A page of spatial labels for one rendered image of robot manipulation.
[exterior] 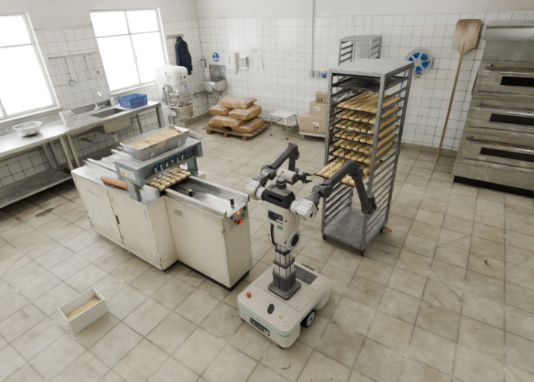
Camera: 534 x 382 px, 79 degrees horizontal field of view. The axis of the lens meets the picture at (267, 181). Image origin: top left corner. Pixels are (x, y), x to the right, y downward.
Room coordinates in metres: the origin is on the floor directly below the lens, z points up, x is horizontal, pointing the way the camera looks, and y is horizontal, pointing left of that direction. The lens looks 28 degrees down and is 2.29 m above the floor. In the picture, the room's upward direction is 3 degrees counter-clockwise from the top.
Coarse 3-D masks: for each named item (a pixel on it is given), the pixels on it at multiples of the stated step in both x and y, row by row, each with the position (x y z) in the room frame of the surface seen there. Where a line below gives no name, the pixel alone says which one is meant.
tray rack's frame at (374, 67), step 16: (352, 64) 2.95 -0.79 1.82; (368, 64) 2.92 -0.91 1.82; (384, 64) 2.88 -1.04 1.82; (400, 64) 2.85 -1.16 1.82; (400, 128) 2.97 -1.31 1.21; (352, 208) 3.22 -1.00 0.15; (336, 224) 2.92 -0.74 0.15; (352, 224) 2.91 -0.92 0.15; (384, 224) 2.89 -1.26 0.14; (352, 240) 2.64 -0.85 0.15; (368, 240) 2.63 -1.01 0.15
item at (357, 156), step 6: (390, 144) 2.96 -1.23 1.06; (336, 150) 2.86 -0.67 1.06; (342, 150) 2.86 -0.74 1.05; (348, 150) 2.84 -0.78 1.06; (384, 150) 2.83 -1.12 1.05; (342, 156) 2.74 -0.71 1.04; (348, 156) 2.70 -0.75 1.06; (354, 156) 2.69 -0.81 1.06; (360, 156) 2.73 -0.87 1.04; (366, 156) 2.70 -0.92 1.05; (378, 156) 2.71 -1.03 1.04; (366, 162) 2.58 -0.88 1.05
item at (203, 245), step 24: (192, 192) 2.56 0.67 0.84; (216, 192) 2.54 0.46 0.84; (168, 216) 2.52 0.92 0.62; (192, 216) 2.32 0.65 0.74; (216, 216) 2.16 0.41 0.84; (192, 240) 2.35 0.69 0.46; (216, 240) 2.17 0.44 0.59; (240, 240) 2.28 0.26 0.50; (192, 264) 2.40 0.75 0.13; (216, 264) 2.20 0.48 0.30; (240, 264) 2.25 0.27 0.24
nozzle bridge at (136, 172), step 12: (192, 144) 2.88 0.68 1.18; (156, 156) 2.61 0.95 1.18; (168, 156) 2.63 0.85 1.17; (180, 156) 2.84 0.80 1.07; (192, 156) 2.89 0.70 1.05; (120, 168) 2.52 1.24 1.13; (132, 168) 2.41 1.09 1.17; (144, 168) 2.43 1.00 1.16; (168, 168) 2.65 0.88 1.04; (192, 168) 3.00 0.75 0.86; (132, 180) 2.44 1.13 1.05; (144, 180) 2.40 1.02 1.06; (132, 192) 2.47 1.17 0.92
